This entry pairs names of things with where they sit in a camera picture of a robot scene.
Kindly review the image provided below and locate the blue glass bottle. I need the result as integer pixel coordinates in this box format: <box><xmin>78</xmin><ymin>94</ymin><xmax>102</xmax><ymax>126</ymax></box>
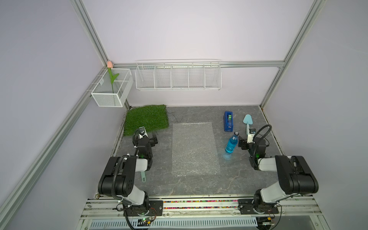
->
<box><xmin>225</xmin><ymin>131</ymin><xmax>239</xmax><ymax>154</ymax></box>

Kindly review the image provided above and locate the bubble wrap sheet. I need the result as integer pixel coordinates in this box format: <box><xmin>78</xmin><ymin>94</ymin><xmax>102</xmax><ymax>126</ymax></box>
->
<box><xmin>172</xmin><ymin>122</ymin><xmax>220</xmax><ymax>177</ymax></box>

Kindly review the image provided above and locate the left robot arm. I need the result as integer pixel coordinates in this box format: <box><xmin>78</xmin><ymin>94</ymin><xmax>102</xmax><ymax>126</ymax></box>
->
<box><xmin>98</xmin><ymin>126</ymin><xmax>163</xmax><ymax>217</ymax></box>

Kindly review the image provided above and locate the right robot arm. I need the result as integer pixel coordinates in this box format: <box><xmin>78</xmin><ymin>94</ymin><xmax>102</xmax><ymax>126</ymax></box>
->
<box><xmin>238</xmin><ymin>124</ymin><xmax>319</xmax><ymax>215</ymax></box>

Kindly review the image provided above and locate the teal hand rake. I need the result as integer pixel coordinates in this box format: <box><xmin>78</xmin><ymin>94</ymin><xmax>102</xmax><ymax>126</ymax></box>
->
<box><xmin>140</xmin><ymin>171</ymin><xmax>147</xmax><ymax>183</ymax></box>

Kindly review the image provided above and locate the teal garden trowel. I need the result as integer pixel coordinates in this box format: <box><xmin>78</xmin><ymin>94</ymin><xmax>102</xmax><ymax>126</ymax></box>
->
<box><xmin>243</xmin><ymin>114</ymin><xmax>253</xmax><ymax>135</ymax></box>

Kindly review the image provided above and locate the green artificial grass mat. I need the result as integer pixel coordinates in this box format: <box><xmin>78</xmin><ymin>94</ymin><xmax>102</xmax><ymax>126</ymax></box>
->
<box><xmin>123</xmin><ymin>104</ymin><xmax>169</xmax><ymax>136</ymax></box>

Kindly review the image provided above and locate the blue tape dispenser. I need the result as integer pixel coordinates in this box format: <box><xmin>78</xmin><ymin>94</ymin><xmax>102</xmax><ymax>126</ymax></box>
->
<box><xmin>223</xmin><ymin>111</ymin><xmax>233</xmax><ymax>132</ymax></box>

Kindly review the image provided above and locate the white vent grille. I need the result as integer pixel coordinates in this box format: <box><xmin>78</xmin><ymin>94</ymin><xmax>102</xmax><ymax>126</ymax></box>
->
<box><xmin>88</xmin><ymin>217</ymin><xmax>258</xmax><ymax>230</ymax></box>

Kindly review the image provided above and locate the pink artificial tulip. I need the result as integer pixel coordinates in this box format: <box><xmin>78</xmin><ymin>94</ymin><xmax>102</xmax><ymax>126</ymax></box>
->
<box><xmin>106</xmin><ymin>61</ymin><xmax>120</xmax><ymax>94</ymax></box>

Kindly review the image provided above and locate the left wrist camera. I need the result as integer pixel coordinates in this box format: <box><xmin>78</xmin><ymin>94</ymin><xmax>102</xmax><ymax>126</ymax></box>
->
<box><xmin>139</xmin><ymin>126</ymin><xmax>148</xmax><ymax>139</ymax></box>

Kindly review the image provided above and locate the white mesh wall basket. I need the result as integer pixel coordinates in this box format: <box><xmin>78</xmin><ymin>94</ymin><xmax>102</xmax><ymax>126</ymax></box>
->
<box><xmin>91</xmin><ymin>68</ymin><xmax>134</xmax><ymax>107</ymax></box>

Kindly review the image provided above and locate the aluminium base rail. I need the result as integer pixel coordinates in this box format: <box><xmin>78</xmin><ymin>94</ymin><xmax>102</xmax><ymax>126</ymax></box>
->
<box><xmin>80</xmin><ymin>196</ymin><xmax>323</xmax><ymax>220</ymax></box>

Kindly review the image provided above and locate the white wire wall shelf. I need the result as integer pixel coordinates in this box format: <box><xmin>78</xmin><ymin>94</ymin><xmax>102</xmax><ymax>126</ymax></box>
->
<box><xmin>135</xmin><ymin>59</ymin><xmax>222</xmax><ymax>91</ymax></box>

